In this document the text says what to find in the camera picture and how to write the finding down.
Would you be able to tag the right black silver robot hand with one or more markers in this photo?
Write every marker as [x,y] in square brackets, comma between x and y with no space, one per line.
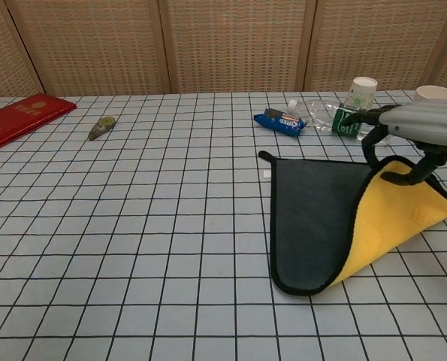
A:
[426,122]

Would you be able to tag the dark grey cloth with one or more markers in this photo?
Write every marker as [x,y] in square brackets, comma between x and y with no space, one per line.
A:
[313,222]

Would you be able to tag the plain white paper cup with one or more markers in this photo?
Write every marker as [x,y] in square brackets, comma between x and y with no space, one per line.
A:
[433,94]

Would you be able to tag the paper cup with green print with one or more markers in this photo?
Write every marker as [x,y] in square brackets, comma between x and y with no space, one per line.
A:
[362,94]

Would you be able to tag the clear bottle with green label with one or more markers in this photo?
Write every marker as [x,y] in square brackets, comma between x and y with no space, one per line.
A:
[321,113]

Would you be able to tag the blue Oreo cookie pack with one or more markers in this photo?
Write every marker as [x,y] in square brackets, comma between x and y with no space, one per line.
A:
[281,121]

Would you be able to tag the woven bamboo folding screen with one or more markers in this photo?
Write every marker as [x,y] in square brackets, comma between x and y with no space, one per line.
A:
[227,45]

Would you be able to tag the white checked tablecloth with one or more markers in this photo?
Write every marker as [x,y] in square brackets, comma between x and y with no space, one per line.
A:
[133,244]

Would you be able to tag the green correction tape dispenser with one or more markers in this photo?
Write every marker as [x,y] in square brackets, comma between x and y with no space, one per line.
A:
[102,128]

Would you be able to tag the red certificate book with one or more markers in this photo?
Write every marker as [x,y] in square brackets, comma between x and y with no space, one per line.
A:
[20,118]

